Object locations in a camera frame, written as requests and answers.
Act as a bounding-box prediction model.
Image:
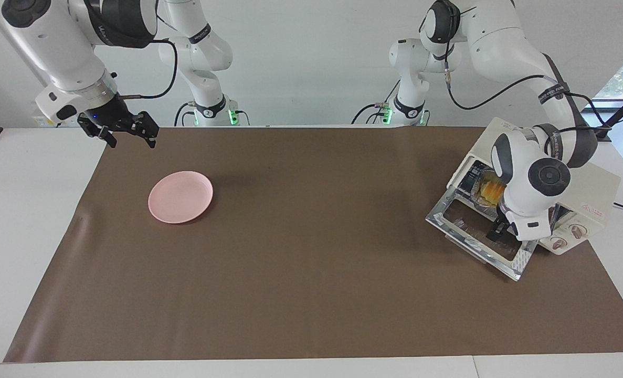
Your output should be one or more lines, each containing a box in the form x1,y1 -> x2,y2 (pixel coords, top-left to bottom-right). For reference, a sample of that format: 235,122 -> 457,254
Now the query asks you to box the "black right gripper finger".
132,111 -> 160,149
77,117 -> 118,149

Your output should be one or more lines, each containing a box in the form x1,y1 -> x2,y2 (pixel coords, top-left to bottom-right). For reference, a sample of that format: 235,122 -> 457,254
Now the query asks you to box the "sliced yellow bread loaf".
477,177 -> 503,205

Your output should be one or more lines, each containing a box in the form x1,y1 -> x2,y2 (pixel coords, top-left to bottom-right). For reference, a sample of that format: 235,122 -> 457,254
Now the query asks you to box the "aluminium foil tray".
470,172 -> 506,208

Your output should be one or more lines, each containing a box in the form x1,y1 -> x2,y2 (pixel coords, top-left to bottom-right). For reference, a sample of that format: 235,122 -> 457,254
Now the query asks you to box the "silver glass oven door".
425,186 -> 540,281

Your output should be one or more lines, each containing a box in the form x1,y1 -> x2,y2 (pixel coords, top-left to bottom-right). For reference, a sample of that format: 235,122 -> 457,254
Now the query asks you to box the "cream toaster oven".
447,117 -> 621,256

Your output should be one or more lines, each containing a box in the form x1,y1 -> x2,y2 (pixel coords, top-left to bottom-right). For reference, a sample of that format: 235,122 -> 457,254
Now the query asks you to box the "pink round plate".
148,171 -> 214,224

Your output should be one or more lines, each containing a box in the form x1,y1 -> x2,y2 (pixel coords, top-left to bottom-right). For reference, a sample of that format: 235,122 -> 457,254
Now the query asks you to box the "brown table mat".
3,126 -> 623,364

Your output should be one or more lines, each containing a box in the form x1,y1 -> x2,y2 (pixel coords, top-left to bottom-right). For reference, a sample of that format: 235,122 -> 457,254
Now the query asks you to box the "black base cable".
351,102 -> 393,125
174,102 -> 195,127

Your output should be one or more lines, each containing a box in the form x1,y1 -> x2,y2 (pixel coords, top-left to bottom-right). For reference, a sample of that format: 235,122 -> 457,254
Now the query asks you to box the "black wire oven rack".
463,160 -> 493,197

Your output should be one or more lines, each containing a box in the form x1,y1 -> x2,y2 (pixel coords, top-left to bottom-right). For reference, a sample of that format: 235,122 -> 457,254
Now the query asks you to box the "white wall socket box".
33,115 -> 81,128

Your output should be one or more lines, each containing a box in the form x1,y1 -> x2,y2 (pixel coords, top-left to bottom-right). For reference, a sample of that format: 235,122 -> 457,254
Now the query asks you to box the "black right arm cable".
118,38 -> 178,100

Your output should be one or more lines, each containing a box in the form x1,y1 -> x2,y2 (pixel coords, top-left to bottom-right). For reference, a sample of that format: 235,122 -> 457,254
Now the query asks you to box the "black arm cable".
440,47 -> 614,132
118,38 -> 178,100

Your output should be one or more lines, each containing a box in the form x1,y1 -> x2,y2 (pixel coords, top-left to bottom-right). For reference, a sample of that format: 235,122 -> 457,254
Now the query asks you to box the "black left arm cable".
440,47 -> 614,132

